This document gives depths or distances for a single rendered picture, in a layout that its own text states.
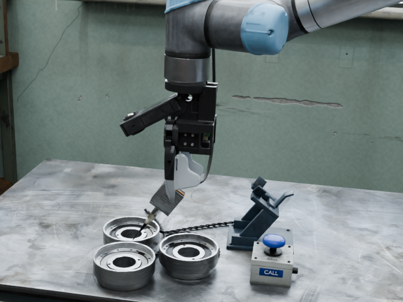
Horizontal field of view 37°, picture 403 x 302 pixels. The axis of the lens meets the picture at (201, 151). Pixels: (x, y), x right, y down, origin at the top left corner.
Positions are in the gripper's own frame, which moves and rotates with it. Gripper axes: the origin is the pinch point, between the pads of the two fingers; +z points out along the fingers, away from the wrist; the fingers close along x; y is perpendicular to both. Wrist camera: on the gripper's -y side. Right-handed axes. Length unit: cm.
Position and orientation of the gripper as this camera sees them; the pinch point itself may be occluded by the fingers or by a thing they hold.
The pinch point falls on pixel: (170, 192)
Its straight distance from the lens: 105.8
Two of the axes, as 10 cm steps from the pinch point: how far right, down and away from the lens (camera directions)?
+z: -0.5, 9.5, 3.2
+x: 1.0, -3.1, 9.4
